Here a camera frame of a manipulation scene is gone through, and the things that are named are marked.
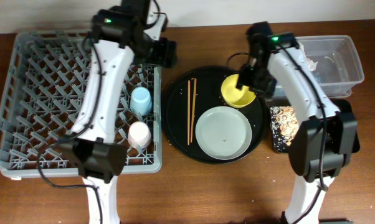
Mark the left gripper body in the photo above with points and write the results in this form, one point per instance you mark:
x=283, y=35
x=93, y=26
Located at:
x=157, y=53

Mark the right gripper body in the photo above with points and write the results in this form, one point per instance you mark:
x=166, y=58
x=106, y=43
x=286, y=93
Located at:
x=256, y=79

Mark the yellow bowl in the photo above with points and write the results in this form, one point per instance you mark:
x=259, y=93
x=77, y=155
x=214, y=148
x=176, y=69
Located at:
x=234, y=97

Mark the wooden chopstick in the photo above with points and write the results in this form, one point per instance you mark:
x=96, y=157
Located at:
x=188, y=111
x=193, y=107

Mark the blue plastic cup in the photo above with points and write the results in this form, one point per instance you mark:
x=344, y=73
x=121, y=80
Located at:
x=141, y=102

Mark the grey round plate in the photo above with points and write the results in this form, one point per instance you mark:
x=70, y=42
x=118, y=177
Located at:
x=223, y=133

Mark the pink plastic cup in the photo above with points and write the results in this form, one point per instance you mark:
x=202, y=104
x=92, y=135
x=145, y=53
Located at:
x=139, y=135

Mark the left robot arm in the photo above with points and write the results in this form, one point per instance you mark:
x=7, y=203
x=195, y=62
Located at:
x=119, y=37

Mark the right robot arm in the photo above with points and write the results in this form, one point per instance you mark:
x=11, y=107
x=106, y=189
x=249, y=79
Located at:
x=327, y=135

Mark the grey dishwasher rack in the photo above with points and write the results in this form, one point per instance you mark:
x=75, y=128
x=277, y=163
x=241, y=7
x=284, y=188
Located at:
x=43, y=94

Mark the round black tray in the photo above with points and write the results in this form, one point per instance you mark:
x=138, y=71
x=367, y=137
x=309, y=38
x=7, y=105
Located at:
x=174, y=111

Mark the food scraps pile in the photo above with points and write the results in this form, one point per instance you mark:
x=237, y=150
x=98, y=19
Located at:
x=284, y=126

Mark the crumpled white paper wrapper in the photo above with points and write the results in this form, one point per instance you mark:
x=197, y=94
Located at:
x=311, y=64

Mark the clear plastic bin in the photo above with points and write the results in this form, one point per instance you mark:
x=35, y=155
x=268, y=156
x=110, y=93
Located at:
x=339, y=67

